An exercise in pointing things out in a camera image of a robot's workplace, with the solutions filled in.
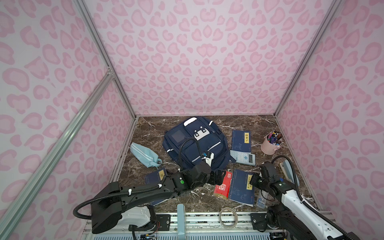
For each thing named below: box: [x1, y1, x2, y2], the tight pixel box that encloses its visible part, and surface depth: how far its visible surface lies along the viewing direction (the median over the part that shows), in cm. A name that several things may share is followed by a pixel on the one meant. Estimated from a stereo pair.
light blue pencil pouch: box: [130, 142, 163, 168], surface depth 95 cm
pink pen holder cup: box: [260, 130, 283, 155], surface depth 93 cm
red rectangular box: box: [213, 171, 233, 200], surface depth 86 cm
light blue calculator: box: [229, 150, 256, 166], surface depth 97 cm
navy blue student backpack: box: [162, 116, 236, 170], surface depth 100 cm
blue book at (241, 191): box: [228, 168, 255, 207], surface depth 84 cm
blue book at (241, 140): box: [231, 129, 252, 153], surface depth 106 cm
